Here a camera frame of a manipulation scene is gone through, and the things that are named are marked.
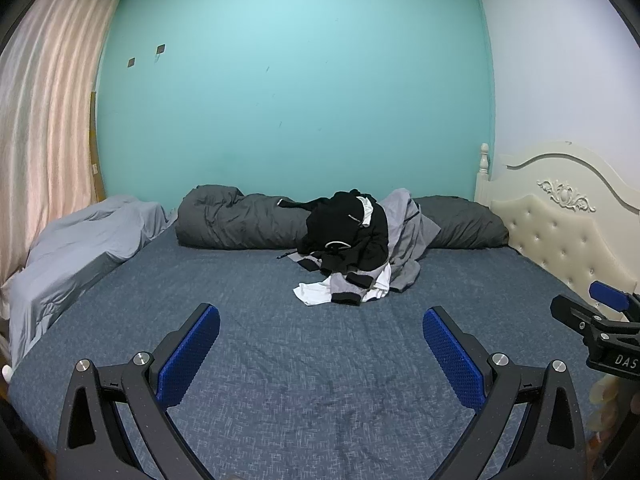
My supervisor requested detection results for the white shirt black trim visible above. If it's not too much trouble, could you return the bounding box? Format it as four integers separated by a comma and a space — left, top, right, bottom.
356, 196, 377, 227

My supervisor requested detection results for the light grey blanket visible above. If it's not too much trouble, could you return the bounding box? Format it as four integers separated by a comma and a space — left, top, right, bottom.
7, 195, 174, 367

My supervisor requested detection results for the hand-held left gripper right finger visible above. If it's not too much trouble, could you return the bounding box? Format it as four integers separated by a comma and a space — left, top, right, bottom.
422, 306, 586, 480

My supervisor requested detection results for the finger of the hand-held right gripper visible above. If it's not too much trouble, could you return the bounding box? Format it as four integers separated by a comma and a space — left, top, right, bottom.
550, 294, 613, 333
589, 281, 640, 322

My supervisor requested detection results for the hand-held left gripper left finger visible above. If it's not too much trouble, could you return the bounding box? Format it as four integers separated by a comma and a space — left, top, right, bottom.
56, 303, 221, 480

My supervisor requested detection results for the dark grey duvet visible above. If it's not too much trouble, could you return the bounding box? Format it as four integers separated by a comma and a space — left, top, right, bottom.
175, 184, 510, 251

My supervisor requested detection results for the white long-sleeve garment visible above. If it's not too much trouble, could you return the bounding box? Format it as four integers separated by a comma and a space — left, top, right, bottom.
293, 265, 392, 307

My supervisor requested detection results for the cardboard plank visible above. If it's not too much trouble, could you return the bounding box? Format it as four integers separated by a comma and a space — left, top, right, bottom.
89, 91, 107, 202

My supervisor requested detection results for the pink curtain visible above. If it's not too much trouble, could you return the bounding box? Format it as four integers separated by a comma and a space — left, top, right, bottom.
0, 0, 127, 287

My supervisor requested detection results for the cream tufted headboard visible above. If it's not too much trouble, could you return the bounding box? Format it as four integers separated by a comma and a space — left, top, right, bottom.
490, 141, 640, 322

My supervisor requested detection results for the grey hoodie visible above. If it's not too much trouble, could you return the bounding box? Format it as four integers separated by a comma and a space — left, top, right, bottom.
379, 188, 442, 294

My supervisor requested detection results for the cream bedpost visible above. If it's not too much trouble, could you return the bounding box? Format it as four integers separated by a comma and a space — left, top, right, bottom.
474, 143, 494, 207

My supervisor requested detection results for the blue patterned bed sheet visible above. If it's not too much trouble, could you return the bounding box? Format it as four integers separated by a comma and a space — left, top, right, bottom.
9, 232, 617, 480

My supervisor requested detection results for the black t-shirt white trim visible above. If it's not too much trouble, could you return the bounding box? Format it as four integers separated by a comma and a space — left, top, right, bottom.
320, 232, 390, 273

